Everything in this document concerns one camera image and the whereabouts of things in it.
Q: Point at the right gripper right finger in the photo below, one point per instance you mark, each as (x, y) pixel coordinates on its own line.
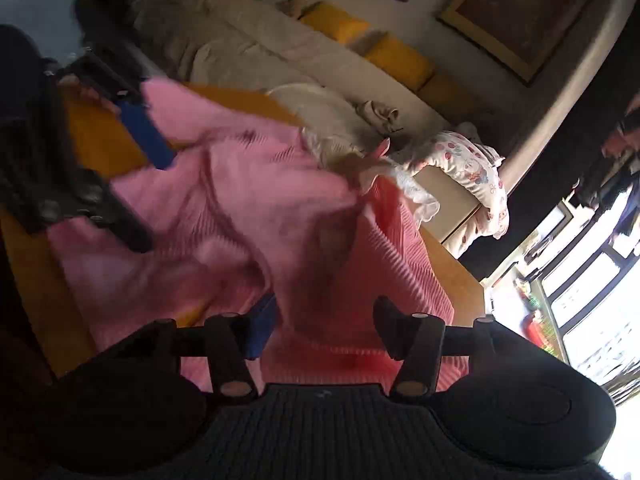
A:
(390, 325)

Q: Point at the floral pink blanket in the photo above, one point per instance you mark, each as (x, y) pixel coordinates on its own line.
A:
(473, 166)

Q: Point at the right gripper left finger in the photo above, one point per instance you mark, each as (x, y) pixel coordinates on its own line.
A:
(262, 319)

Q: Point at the beige sofa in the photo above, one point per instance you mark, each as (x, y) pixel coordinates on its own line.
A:
(248, 45)

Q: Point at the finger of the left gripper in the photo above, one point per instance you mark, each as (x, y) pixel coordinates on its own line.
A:
(137, 120)
(124, 223)

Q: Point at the pink knitted garment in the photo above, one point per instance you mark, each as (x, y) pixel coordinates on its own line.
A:
(245, 210)

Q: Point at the yellow cushion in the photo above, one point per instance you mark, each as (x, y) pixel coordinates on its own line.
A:
(400, 61)
(334, 23)

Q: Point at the white frilly garment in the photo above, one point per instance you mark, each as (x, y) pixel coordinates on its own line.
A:
(334, 132)

